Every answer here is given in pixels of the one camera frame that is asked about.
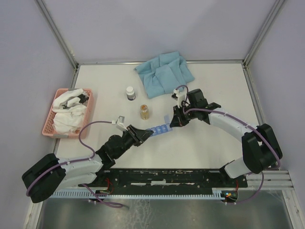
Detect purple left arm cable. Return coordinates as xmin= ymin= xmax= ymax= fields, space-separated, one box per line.
xmin=25 ymin=120 xmax=124 ymax=208

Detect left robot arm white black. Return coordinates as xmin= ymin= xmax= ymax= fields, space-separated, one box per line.
xmin=21 ymin=125 xmax=153 ymax=203

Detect blue weekly pill organizer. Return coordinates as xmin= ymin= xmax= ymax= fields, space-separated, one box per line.
xmin=147 ymin=114 xmax=173 ymax=136

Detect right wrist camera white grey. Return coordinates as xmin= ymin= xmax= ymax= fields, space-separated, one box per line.
xmin=171 ymin=88 xmax=188 ymax=108

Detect aluminium corner post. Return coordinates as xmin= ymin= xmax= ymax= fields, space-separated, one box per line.
xmin=244 ymin=0 xmax=287 ymax=68
xmin=34 ymin=0 xmax=79 ymax=69

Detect white cap dark pill bottle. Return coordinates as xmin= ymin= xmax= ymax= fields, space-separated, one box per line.
xmin=126 ymin=86 xmax=136 ymax=101

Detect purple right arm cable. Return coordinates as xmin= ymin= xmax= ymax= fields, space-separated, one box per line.
xmin=176 ymin=85 xmax=281 ymax=206

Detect light blue folded cloth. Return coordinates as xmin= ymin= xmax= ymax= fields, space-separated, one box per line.
xmin=134 ymin=51 xmax=194 ymax=99

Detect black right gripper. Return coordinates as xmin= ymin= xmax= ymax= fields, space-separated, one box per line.
xmin=170 ymin=103 xmax=197 ymax=127

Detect wrist camera white grey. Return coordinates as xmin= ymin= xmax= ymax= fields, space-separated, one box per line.
xmin=171 ymin=88 xmax=188 ymax=108
xmin=112 ymin=115 xmax=127 ymax=132

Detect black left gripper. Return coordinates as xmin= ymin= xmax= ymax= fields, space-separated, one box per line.
xmin=114 ymin=124 xmax=153 ymax=158

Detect right aluminium corner post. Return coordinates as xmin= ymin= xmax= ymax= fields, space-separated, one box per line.
xmin=244 ymin=0 xmax=287 ymax=68

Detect light blue cable duct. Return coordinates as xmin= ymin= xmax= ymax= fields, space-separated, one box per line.
xmin=51 ymin=188 xmax=227 ymax=198

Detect pink plastic basket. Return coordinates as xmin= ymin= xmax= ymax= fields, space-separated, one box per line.
xmin=42 ymin=88 xmax=94 ymax=139

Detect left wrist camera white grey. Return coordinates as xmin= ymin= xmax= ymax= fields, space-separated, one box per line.
xmin=112 ymin=115 xmax=127 ymax=132

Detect left aluminium corner post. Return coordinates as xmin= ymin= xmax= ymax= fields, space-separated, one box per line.
xmin=34 ymin=0 xmax=79 ymax=69

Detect white crumpled cloth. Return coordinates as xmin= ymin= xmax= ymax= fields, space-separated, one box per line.
xmin=52 ymin=88 xmax=89 ymax=135

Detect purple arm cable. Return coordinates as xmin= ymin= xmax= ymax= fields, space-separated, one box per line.
xmin=176 ymin=85 xmax=281 ymax=206
xmin=25 ymin=120 xmax=124 ymax=208

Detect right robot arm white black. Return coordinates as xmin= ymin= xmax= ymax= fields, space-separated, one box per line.
xmin=170 ymin=85 xmax=283 ymax=187

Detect clear bottle yellow pills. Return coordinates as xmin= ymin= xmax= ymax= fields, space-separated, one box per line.
xmin=140 ymin=104 xmax=150 ymax=120

